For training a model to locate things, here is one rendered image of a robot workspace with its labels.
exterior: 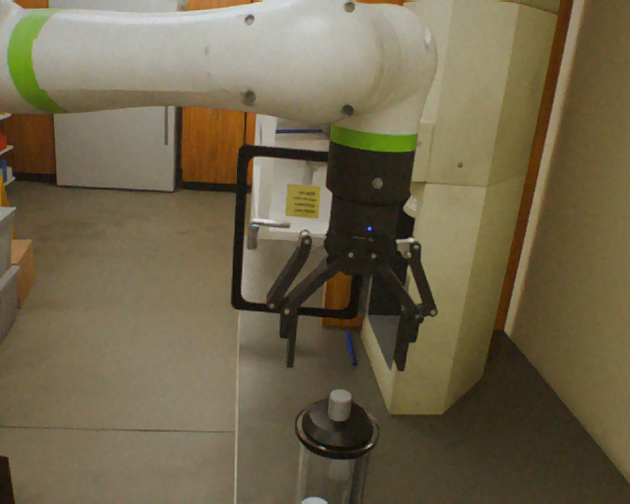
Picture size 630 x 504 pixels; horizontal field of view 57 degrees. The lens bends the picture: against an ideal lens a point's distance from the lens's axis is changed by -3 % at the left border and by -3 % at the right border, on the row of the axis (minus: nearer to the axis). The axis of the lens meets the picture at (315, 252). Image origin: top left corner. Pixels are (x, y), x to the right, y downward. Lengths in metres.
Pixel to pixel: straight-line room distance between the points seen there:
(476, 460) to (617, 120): 0.72
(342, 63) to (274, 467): 0.75
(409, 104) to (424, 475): 0.69
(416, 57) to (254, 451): 0.75
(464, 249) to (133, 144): 5.15
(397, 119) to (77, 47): 0.32
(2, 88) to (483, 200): 0.75
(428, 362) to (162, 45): 0.81
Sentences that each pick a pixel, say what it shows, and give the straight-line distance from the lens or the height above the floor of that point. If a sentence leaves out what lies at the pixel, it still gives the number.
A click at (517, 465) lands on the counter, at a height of 0.94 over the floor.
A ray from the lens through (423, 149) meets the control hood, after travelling 1.01.
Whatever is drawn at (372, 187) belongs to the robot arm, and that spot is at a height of 1.49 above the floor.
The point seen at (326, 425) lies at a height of 1.18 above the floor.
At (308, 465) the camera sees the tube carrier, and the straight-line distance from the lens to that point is 0.79.
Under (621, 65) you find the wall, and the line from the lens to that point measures 1.36.
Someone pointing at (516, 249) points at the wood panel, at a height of 1.17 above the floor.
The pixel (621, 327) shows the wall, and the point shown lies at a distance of 1.28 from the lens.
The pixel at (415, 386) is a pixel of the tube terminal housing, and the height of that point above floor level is 1.01.
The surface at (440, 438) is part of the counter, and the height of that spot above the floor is 0.94.
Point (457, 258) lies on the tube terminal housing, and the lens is 1.09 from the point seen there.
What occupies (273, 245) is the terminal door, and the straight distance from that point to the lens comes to 1.37.
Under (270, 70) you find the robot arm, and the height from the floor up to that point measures 1.60.
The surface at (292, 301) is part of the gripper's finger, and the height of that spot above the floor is 1.34.
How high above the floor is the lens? 1.63
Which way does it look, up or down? 20 degrees down
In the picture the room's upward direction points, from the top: 5 degrees clockwise
